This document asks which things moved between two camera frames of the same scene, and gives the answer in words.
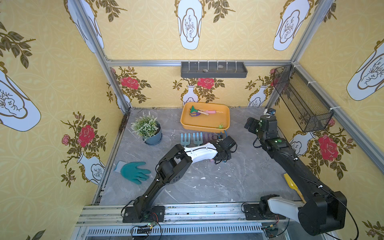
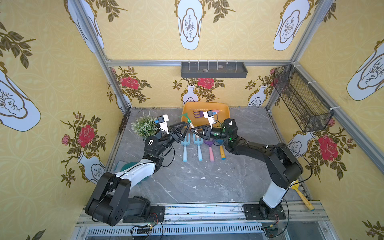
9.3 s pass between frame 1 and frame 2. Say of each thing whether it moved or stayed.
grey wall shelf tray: stayed
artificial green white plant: stayed
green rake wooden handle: moved
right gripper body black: moved
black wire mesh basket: stayed
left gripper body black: moved
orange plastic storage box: stayed
